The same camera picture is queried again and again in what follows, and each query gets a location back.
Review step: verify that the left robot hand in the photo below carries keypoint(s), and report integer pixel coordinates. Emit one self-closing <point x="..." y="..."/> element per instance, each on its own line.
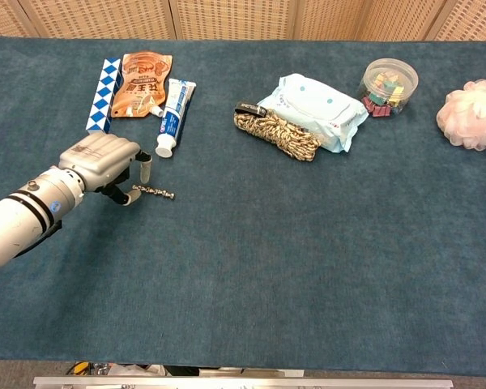
<point x="99" y="160"/>

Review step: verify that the metal bead chain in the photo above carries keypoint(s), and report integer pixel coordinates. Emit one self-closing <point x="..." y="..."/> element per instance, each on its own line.
<point x="156" y="191"/>

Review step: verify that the blue white toothpaste tube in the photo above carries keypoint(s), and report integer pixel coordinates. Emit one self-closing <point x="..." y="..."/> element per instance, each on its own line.
<point x="172" y="117"/>

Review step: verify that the blue white snake cube puzzle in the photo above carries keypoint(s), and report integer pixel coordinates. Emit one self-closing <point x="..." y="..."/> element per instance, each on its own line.
<point x="101" y="97"/>

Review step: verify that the orange snack pouch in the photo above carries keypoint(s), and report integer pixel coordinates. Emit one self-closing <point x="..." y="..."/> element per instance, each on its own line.
<point x="142" y="84"/>

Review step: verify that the blue table cloth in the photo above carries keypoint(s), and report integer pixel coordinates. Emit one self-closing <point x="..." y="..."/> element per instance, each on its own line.
<point x="243" y="251"/>

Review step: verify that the woven bamboo folding screen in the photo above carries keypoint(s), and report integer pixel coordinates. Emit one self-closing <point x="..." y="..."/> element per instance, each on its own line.
<point x="235" y="18"/>

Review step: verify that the light blue wet wipes pack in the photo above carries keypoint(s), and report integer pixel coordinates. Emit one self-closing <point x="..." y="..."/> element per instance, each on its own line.
<point x="318" y="109"/>

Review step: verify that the clear jar of binder clips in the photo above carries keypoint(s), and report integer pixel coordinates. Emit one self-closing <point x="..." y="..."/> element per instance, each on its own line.
<point x="389" y="87"/>

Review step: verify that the pink bath loofah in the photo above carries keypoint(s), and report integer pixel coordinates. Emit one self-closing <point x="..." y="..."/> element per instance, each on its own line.
<point x="471" y="115"/>

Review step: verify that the silver aluminium frame rail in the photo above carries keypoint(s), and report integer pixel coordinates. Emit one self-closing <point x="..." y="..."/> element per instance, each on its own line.
<point x="243" y="382"/>

